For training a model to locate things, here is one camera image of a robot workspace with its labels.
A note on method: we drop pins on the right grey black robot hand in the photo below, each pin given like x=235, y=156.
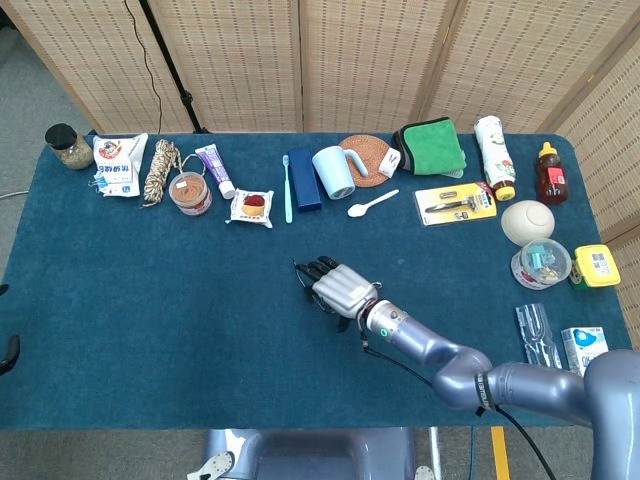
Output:
x=342, y=290

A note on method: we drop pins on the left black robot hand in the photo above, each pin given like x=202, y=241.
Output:
x=12, y=352

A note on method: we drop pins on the black thin-frame eyeglasses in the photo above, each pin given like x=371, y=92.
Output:
x=320, y=304

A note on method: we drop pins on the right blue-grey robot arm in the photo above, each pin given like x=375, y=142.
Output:
x=425, y=345

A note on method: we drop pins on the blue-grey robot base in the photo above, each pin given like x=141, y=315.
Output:
x=310, y=455

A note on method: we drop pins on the white plastic spoon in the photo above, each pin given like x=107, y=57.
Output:
x=357, y=210

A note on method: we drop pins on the light blue toothbrush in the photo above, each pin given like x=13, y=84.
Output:
x=288, y=200

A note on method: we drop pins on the dark blue rectangular box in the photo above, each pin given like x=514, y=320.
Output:
x=305, y=180

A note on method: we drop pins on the light blue mug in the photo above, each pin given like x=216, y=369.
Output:
x=332, y=172

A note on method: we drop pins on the white cake snack packet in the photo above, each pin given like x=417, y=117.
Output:
x=252, y=207

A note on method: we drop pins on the small white box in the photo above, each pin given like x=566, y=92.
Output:
x=390, y=162

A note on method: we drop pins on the razor in yellow blister pack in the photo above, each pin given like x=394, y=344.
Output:
x=455, y=205

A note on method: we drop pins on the round woven brown coaster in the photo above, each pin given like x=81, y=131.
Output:
x=375, y=150

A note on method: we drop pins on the blue carpet table cloth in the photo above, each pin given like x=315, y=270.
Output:
x=150, y=300

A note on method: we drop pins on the folded green towel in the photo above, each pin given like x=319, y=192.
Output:
x=432, y=147

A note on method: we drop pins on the purple white toothpaste tube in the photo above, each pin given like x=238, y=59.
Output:
x=215, y=167

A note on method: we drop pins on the plastic jar brown powder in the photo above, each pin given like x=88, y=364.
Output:
x=189, y=192

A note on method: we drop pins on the thin white pole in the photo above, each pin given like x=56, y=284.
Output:
x=436, y=450

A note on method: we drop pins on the blue binder clip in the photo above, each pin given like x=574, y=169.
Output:
x=99, y=185

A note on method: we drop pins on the beige upturned bowl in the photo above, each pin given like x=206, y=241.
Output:
x=527, y=222

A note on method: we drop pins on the clear tub of clips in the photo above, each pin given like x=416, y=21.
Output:
x=540, y=265

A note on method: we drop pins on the clear plastic blister pack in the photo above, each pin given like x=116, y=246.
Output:
x=537, y=335

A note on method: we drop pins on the white bottle yellow cap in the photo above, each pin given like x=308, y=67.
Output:
x=495, y=150

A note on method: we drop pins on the glass jar black lid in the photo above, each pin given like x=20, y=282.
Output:
x=70, y=147

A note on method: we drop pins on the white printed powder bag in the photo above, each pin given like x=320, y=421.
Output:
x=117, y=165

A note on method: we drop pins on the yellow floor tape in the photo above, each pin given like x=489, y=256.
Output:
x=500, y=455

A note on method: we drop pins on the amber honey squeeze bottle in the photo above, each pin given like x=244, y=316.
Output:
x=551, y=175

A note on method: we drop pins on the white blue mask box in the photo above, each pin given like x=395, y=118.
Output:
x=580, y=345

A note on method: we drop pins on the bamboo folding screen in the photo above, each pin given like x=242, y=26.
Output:
x=240, y=65

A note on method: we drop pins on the black tripod pole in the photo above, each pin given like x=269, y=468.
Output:
x=186, y=98

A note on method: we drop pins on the small yellow lidded box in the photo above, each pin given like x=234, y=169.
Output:
x=597, y=265

